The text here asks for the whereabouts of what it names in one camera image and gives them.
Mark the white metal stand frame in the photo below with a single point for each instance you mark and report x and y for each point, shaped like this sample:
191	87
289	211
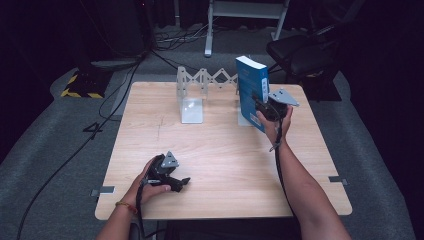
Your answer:
209	36

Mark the person's right hand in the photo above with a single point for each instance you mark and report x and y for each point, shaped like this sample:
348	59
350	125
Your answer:
274	131

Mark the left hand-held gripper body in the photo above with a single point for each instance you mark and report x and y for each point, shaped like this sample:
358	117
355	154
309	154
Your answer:
161	170

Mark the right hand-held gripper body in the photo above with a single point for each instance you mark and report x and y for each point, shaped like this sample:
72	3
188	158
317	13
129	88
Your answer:
276	110

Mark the person's left hand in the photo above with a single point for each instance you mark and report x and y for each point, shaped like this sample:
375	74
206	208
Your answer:
135	191

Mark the blue book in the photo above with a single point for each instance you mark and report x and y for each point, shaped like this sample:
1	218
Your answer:
250	86

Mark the grey tape strip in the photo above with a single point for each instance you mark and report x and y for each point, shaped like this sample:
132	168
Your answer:
103	190
338	180

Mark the white expandable book stand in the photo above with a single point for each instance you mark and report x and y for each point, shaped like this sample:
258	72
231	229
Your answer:
191	111

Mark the yellow black striped base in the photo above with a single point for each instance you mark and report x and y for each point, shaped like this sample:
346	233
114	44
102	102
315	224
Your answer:
86	85

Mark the black chair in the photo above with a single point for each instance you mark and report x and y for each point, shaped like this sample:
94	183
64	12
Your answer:
300	55

